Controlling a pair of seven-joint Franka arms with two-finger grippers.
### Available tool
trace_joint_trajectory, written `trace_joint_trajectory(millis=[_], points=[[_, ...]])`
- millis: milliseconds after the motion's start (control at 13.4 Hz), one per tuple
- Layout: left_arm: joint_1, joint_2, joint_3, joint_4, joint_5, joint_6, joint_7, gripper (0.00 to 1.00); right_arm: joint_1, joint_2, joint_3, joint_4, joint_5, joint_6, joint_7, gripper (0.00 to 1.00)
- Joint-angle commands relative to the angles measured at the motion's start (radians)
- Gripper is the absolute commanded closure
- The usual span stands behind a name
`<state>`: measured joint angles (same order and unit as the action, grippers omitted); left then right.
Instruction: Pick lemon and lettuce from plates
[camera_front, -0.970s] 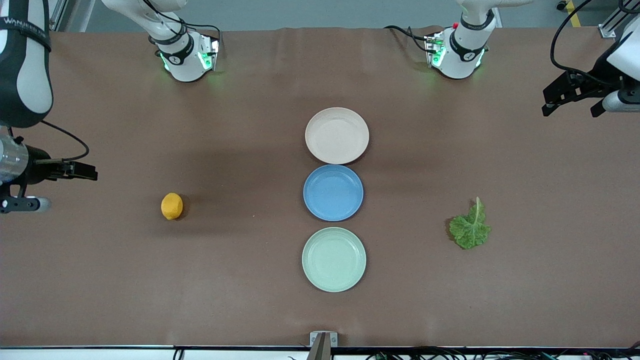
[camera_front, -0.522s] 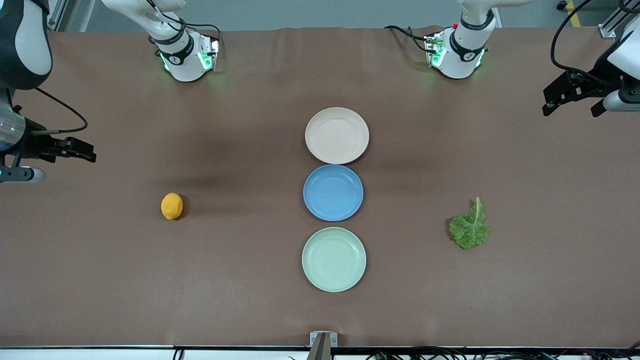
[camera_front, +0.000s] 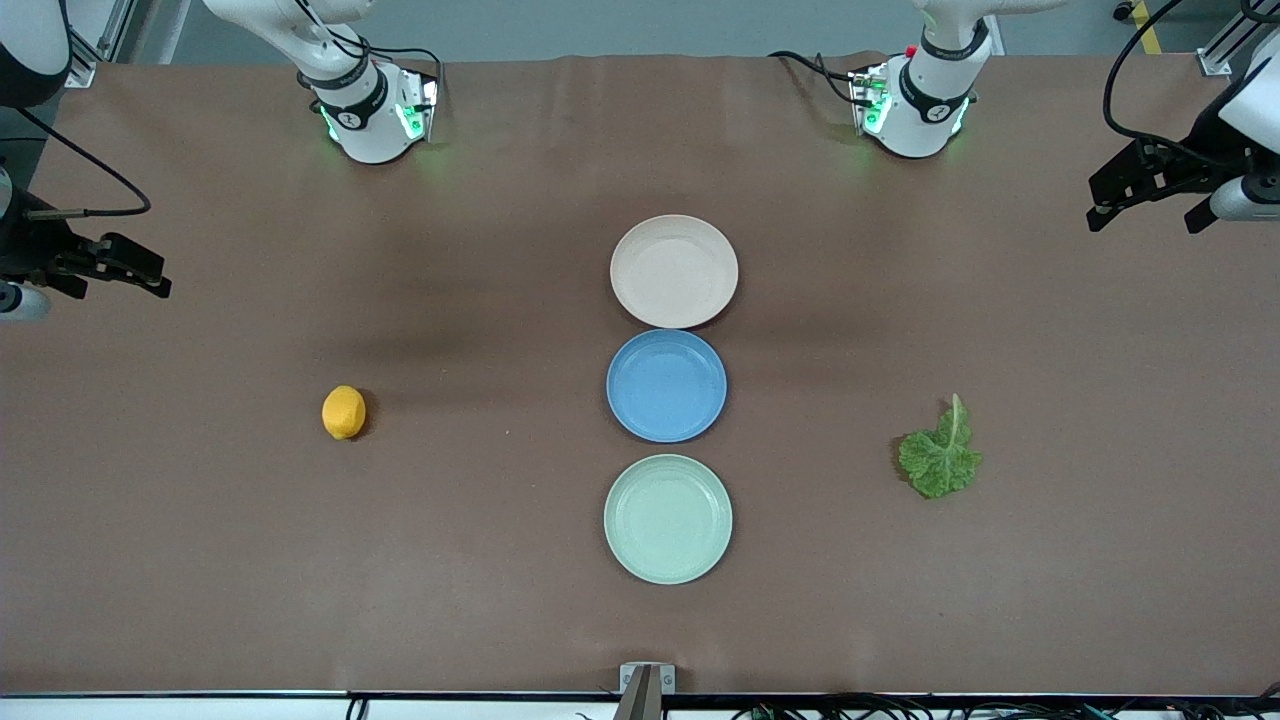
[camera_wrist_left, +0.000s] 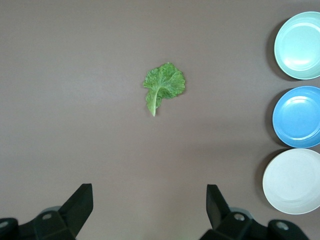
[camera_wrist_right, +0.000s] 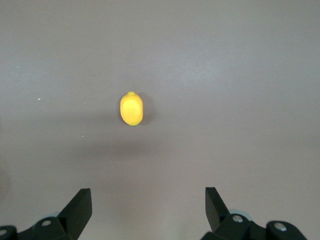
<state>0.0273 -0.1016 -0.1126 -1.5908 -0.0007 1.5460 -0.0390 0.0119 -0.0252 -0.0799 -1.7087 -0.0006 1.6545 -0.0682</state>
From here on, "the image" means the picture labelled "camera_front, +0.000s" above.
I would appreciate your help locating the pale green round plate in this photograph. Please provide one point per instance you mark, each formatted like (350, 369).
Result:
(668, 520)

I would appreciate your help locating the yellow lemon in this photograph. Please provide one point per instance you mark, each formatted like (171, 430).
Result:
(344, 412)

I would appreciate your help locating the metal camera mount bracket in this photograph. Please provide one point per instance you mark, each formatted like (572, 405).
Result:
(632, 675)

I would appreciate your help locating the aluminium frame profile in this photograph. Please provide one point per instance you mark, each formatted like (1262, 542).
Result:
(85, 70)

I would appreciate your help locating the brown table cover sheet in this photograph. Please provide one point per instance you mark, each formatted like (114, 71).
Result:
(300, 550)

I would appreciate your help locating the blue round plate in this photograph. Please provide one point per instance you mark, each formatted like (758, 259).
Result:
(667, 386)

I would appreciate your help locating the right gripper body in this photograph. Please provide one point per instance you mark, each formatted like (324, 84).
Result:
(22, 243)

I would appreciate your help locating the green lettuce leaf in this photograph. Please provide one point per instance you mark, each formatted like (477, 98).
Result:
(940, 462)

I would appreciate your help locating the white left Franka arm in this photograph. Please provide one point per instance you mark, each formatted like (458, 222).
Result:
(925, 100)

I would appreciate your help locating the beige round plate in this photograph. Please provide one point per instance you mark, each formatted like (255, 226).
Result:
(674, 271)

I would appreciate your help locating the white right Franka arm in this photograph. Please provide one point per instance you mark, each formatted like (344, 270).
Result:
(360, 110)

